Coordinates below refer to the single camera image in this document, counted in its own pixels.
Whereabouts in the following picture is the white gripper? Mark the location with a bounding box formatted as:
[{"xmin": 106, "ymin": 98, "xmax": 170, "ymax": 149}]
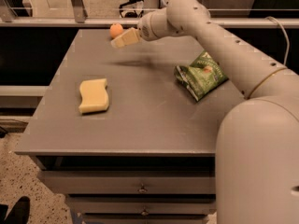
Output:
[{"xmin": 111, "ymin": 12, "xmax": 161, "ymax": 49}]

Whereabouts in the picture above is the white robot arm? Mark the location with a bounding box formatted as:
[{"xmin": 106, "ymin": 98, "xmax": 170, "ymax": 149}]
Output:
[{"xmin": 112, "ymin": 0, "xmax": 299, "ymax": 224}]

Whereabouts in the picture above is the orange fruit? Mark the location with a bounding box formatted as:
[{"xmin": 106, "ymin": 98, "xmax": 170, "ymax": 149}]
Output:
[{"xmin": 109, "ymin": 23, "xmax": 123, "ymax": 39}]

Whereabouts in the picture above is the office chair base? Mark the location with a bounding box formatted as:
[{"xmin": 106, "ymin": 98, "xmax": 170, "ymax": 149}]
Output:
[{"xmin": 118, "ymin": 0, "xmax": 176, "ymax": 19}]

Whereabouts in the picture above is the metal railing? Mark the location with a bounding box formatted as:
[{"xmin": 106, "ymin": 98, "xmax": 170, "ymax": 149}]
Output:
[{"xmin": 1, "ymin": 0, "xmax": 298, "ymax": 29}]

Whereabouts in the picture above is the yellow sponge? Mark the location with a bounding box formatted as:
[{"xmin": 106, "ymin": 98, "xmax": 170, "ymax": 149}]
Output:
[{"xmin": 78, "ymin": 78, "xmax": 109, "ymax": 114}]

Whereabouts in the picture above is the green chip bag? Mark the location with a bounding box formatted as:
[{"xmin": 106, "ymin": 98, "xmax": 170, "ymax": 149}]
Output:
[{"xmin": 174, "ymin": 50, "xmax": 228, "ymax": 102}]

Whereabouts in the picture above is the black shoe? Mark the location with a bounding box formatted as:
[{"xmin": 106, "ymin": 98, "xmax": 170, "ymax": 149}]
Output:
[{"xmin": 0, "ymin": 196, "xmax": 30, "ymax": 224}]

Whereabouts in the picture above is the white cable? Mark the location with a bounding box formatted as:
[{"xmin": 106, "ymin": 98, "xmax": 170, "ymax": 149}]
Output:
[{"xmin": 264, "ymin": 16, "xmax": 291, "ymax": 67}]

